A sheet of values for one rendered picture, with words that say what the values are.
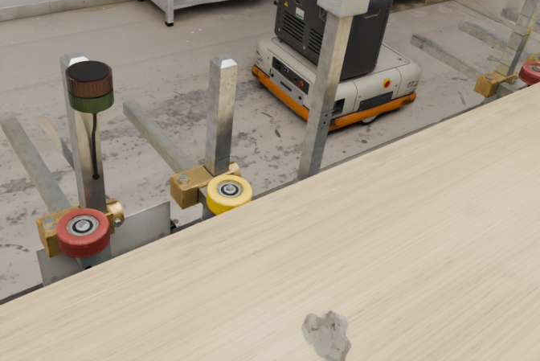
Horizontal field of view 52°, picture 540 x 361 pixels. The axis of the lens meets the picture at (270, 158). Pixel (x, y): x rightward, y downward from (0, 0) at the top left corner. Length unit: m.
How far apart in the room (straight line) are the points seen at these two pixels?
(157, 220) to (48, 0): 2.76
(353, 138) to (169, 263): 1.99
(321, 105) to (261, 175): 1.30
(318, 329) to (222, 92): 0.43
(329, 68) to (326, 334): 0.54
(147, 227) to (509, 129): 0.83
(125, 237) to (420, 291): 0.56
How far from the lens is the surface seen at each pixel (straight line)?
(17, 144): 1.18
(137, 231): 1.12
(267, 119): 2.78
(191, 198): 1.06
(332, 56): 1.10
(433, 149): 1.20
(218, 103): 0.97
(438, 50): 1.83
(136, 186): 2.35
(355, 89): 2.64
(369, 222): 0.98
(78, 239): 0.90
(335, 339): 0.80
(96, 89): 0.77
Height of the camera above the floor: 1.56
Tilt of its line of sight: 38 degrees down
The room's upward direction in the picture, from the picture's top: 8 degrees clockwise
